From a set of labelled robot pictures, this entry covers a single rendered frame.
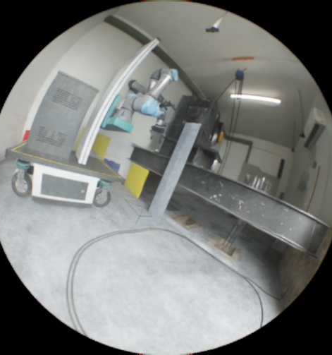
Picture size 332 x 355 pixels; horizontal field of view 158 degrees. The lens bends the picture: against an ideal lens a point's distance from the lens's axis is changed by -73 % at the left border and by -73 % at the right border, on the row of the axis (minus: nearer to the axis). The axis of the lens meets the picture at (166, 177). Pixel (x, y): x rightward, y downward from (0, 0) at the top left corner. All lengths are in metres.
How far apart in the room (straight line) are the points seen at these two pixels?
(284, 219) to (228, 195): 0.54
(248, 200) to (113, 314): 1.07
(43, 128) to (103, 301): 0.90
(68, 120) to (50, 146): 0.19
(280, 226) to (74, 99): 1.63
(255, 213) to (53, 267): 1.25
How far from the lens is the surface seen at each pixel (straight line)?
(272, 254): 1.88
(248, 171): 4.24
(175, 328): 0.61
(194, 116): 1.44
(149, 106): 0.85
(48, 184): 0.85
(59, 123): 0.85
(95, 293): 0.58
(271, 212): 1.04
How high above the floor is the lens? 0.53
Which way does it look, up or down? 5 degrees down
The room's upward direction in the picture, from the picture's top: 23 degrees clockwise
